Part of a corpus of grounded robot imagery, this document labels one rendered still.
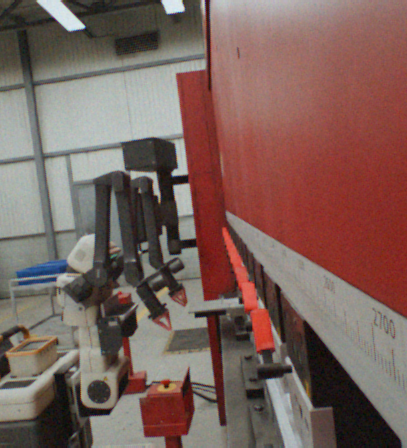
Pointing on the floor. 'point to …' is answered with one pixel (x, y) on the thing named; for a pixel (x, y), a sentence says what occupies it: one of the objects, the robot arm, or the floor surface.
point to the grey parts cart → (53, 326)
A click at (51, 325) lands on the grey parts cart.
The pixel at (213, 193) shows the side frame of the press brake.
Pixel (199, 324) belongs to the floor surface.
